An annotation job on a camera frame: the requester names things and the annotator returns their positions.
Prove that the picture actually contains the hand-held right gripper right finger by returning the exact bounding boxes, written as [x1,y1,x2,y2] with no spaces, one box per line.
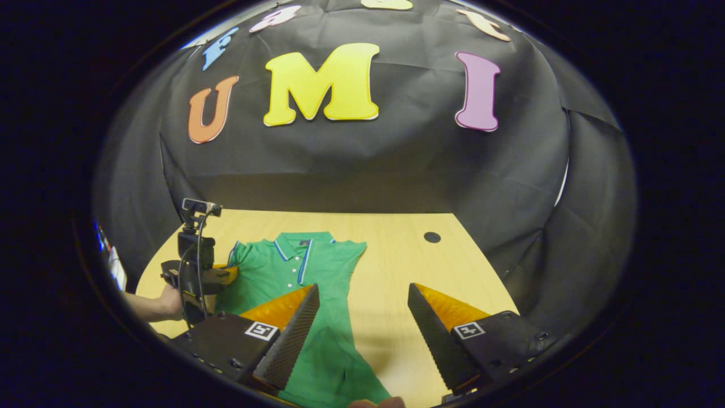
[407,282,559,397]

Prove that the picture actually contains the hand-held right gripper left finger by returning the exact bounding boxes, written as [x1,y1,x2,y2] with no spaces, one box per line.
[169,283,321,396]

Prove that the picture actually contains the green T-shirt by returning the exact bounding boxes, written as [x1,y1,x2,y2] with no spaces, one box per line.
[214,231,393,408]

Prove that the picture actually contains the black backdrop cloth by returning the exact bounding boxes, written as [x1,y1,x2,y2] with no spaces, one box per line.
[93,0,638,341]

